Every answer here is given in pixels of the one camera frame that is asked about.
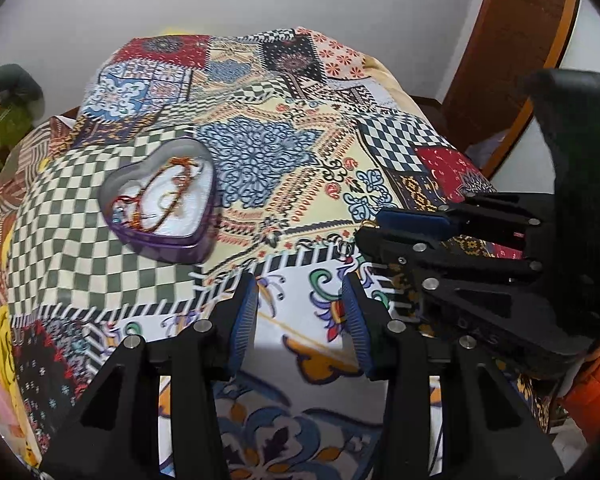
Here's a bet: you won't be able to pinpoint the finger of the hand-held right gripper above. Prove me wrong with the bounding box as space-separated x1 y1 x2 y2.
375 192 556 261
355 227 596 366

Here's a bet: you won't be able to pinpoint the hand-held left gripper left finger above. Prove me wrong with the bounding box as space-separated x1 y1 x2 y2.
40 272 259 480

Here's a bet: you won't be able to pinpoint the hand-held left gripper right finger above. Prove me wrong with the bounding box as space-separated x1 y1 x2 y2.
341 272 566 480

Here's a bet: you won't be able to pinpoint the purple heart-shaped tin box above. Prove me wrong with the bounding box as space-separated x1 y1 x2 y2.
100 138 221 264

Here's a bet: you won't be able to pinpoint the red string bracelet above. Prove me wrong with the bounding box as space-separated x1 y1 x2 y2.
107 194 148 233

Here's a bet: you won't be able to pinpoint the red orange bracelets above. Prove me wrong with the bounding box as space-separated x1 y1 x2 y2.
142 156 203 233

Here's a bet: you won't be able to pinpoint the person's right forearm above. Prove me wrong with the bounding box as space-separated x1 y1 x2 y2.
560 345 600 443

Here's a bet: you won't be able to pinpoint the patchwork printed blanket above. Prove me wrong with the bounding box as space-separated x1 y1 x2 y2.
0 27 556 480

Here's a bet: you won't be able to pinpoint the brown wooden door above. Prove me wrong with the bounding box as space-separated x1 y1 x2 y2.
442 0 581 181

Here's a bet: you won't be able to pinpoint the yellow blanket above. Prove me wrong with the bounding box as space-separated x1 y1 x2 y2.
0 305 42 467

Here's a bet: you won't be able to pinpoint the green patterned cloth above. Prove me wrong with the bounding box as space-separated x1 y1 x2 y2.
0 105 36 191

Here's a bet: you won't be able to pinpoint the dark green cushion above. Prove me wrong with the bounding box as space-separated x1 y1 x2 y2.
0 63 45 117

